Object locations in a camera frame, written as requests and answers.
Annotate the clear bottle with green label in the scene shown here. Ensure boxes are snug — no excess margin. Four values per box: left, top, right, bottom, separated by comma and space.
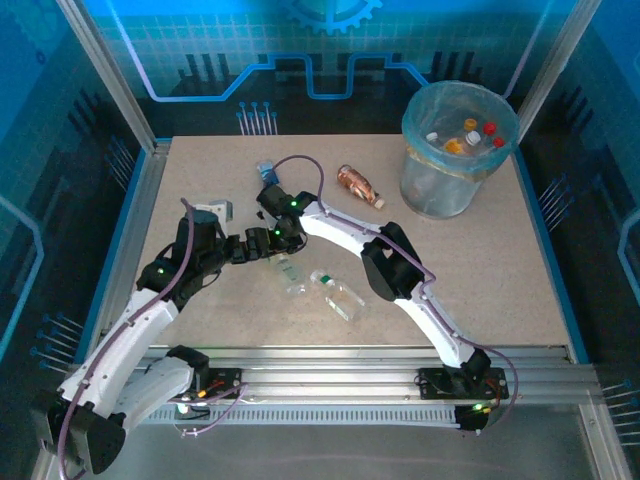
268, 251, 307, 297

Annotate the aluminium front rail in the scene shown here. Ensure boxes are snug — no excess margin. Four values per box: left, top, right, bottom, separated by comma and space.
132, 343, 599, 407

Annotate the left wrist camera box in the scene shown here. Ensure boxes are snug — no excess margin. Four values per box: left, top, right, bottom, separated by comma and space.
193, 198, 236, 225

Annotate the aluminium left side rail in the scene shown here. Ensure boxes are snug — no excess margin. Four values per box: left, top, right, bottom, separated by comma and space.
92, 139, 174, 351

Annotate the copper-coloured plastic bottle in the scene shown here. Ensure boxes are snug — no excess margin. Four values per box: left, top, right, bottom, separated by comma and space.
336, 163, 387, 210

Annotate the blue plastic bin liner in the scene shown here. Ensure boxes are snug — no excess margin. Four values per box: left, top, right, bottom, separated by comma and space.
400, 79, 521, 177

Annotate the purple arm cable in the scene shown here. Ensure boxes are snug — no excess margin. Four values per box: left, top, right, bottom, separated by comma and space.
55, 197, 250, 480
272, 154, 520, 436

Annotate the clear plastic bin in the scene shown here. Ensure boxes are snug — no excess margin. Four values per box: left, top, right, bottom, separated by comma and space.
399, 79, 521, 220

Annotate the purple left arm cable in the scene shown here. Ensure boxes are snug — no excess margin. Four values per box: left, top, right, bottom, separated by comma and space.
55, 197, 250, 480

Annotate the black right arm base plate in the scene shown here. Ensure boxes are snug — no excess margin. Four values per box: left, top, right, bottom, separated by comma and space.
417, 366, 510, 401

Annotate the aluminium frame post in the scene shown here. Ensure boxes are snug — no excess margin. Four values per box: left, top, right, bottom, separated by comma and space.
513, 0, 605, 146
53, 0, 174, 154

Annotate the aluminium rail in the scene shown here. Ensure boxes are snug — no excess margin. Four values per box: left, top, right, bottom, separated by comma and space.
132, 343, 599, 407
92, 139, 174, 351

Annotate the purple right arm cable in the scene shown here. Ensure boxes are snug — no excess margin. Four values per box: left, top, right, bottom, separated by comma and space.
272, 154, 520, 436

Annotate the aluminium right frame post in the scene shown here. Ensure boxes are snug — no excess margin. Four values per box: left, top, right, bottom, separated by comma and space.
513, 0, 605, 146

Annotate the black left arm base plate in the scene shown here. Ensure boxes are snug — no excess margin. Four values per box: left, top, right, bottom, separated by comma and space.
204, 367, 245, 397

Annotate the blue-label bottle with blue cap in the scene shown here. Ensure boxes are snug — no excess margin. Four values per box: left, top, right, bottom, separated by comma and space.
256, 159, 282, 187

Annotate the clear bottle with green neckband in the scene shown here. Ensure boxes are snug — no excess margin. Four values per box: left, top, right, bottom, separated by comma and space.
308, 268, 367, 323

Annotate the aluminium left frame post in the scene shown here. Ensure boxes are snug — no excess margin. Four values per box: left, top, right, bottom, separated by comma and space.
53, 0, 174, 154

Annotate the slotted grey cable duct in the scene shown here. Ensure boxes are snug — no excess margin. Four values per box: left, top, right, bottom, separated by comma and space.
149, 403, 484, 427

